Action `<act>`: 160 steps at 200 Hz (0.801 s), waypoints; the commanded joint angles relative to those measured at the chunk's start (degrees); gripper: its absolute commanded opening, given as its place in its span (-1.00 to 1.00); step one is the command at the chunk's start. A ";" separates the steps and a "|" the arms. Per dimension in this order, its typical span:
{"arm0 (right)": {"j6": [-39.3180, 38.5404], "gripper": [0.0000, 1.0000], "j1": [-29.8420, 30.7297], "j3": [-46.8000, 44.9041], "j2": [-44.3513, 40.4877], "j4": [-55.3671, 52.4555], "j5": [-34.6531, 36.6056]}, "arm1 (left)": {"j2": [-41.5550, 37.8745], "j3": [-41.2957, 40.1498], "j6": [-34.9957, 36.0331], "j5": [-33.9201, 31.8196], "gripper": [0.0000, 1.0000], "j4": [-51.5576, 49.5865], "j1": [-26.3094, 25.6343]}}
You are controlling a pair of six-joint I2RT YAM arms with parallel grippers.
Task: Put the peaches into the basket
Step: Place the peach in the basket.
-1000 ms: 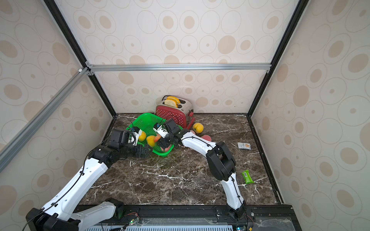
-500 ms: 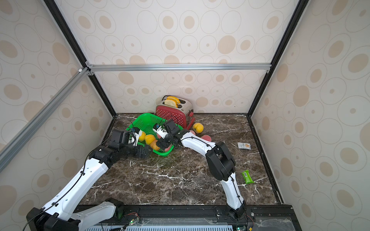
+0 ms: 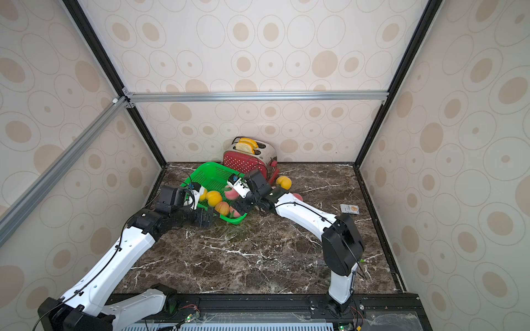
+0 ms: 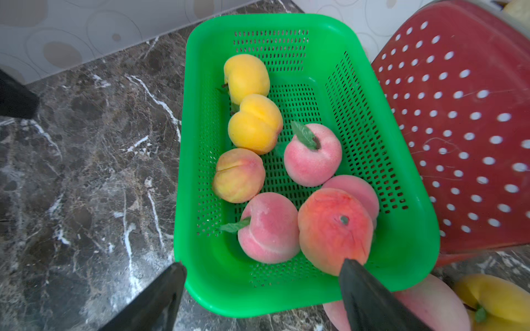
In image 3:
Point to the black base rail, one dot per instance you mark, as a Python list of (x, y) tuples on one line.
[(367, 312)]

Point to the green plastic basket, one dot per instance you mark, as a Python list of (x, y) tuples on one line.
[(213, 176)]

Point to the yellow peach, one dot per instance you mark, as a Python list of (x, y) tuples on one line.
[(284, 182), (203, 194), (213, 198)]

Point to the black corner frame post left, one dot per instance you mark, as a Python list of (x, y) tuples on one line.
[(88, 33)]

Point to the yellow peach by toaster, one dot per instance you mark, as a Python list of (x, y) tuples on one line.
[(284, 182)]

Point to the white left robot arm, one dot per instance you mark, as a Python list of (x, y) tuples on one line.
[(85, 306)]

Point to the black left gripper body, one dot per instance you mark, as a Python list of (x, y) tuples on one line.
[(183, 214)]

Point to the toast slice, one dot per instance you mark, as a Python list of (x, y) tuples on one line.
[(244, 147), (250, 142)]

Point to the aluminium rail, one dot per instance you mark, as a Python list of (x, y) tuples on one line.
[(25, 205), (271, 96)]

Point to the aluminium rail back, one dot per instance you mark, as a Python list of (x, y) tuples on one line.
[(271, 96)]

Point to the aluminium rail left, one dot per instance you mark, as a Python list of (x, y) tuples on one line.
[(25, 205)]

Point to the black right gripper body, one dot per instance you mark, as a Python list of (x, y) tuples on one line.
[(242, 200)]

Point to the toast slice back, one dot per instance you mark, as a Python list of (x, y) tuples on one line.
[(250, 142)]

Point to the black corner frame post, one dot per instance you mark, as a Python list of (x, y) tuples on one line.
[(417, 38), (88, 33)]

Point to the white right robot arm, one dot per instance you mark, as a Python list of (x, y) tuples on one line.
[(342, 245)]

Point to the white drycake snack packet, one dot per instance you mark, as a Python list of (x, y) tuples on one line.
[(350, 209)]

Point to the toast slice front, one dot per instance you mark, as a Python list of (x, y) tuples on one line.
[(244, 147)]

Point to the black corner frame post right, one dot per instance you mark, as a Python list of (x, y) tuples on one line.
[(417, 38)]

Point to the red polka dot toaster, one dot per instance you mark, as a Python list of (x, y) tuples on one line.
[(264, 160)]

